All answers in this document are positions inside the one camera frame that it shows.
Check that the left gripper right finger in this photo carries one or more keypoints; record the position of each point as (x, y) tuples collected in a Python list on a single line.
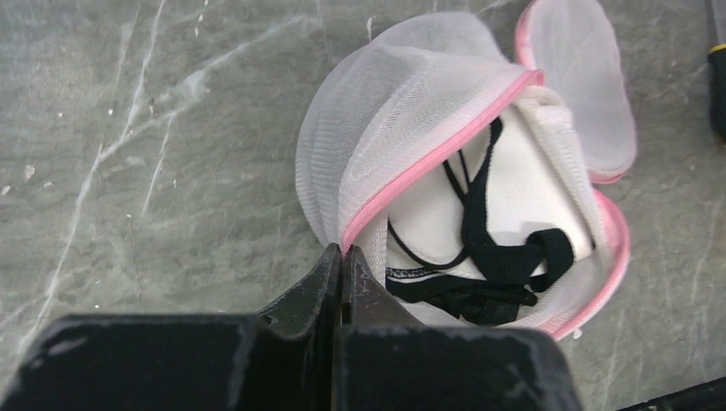
[(385, 359)]

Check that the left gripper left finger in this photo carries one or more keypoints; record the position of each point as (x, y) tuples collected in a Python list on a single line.
[(279, 358)]

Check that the white bra with black straps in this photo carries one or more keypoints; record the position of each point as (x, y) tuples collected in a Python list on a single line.
[(454, 192)]

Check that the pink-trimmed white mesh laundry bag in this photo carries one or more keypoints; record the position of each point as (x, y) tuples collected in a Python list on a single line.
[(567, 46)]

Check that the yellow-black screwdriver on table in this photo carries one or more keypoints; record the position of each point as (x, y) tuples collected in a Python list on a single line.
[(716, 59)]

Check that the black base frame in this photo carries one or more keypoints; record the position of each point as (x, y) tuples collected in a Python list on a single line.
[(708, 396)]

